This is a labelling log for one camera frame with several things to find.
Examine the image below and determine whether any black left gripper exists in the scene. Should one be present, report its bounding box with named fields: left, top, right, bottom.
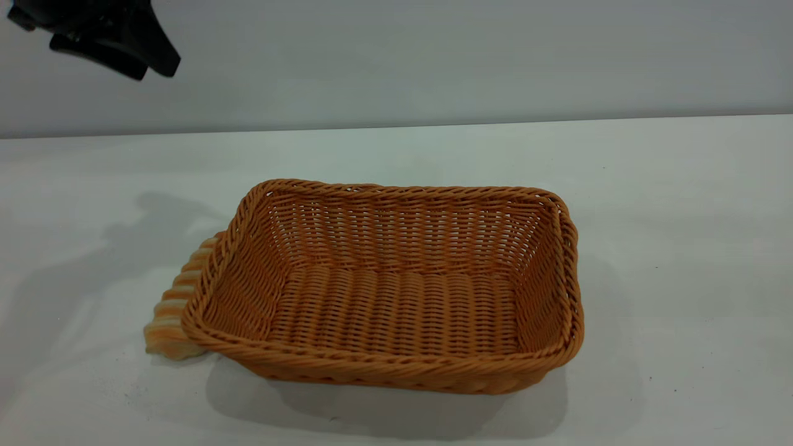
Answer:
left=7, top=0, right=182, bottom=82

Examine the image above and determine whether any striped twisted bread roll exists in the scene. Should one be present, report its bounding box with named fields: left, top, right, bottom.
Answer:
left=144, top=230, right=227, bottom=361

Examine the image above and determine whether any orange woven wicker basket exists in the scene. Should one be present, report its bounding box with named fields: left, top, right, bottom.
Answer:
left=181, top=178, right=584, bottom=396

